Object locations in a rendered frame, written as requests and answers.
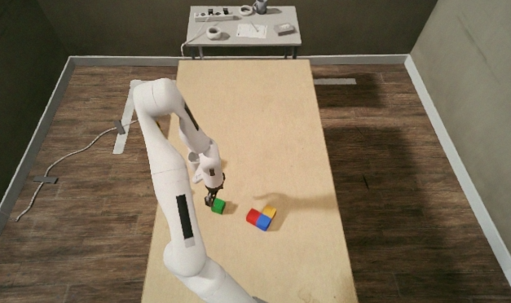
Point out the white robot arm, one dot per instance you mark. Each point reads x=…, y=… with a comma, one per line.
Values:
x=185, y=256

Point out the green cube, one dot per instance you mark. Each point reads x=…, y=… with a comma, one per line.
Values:
x=219, y=206

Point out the blue cube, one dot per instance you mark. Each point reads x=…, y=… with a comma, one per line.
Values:
x=263, y=222

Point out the white mug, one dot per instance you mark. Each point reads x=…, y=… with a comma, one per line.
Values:
x=193, y=157

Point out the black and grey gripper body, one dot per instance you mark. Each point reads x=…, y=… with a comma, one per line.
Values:
x=213, y=190

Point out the yellow cube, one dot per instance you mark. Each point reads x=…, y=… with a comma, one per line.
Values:
x=269, y=211

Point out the red cube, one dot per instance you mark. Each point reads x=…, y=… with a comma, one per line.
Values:
x=253, y=216

